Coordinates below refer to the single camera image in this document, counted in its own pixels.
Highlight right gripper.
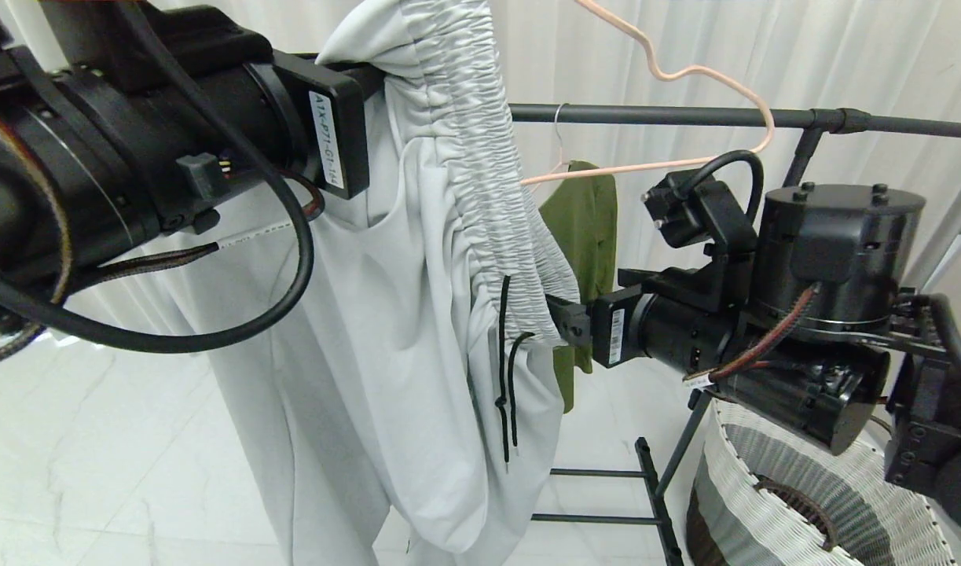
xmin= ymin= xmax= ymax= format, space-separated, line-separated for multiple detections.
xmin=545 ymin=271 xmax=752 ymax=380

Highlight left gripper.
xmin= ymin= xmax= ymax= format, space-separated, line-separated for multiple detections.
xmin=146 ymin=52 xmax=371 ymax=230

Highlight green long-sleeved shirt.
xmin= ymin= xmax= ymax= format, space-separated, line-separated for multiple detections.
xmin=538 ymin=161 xmax=618 ymax=413

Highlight pink clothes hanger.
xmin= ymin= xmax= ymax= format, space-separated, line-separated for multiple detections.
xmin=519 ymin=0 xmax=776 ymax=187
xmin=547 ymin=104 xmax=583 ymax=175

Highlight pale grey shorts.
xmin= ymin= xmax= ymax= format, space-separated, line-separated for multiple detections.
xmin=146 ymin=0 xmax=583 ymax=566

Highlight black clothes rack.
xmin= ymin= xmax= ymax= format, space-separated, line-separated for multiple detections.
xmin=508 ymin=102 xmax=961 ymax=566

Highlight white laundry basket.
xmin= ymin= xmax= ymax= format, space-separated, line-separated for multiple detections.
xmin=684 ymin=397 xmax=960 ymax=566

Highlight white curtain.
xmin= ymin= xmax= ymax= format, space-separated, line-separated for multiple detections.
xmin=0 ymin=0 xmax=961 ymax=374

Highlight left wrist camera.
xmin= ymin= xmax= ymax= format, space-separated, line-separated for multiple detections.
xmin=44 ymin=0 xmax=275 ymax=91

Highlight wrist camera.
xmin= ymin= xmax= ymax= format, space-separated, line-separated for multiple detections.
xmin=641 ymin=167 xmax=760 ymax=272
xmin=44 ymin=0 xmax=275 ymax=91

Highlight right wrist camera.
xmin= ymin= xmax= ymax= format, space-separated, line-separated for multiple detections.
xmin=641 ymin=167 xmax=760 ymax=272

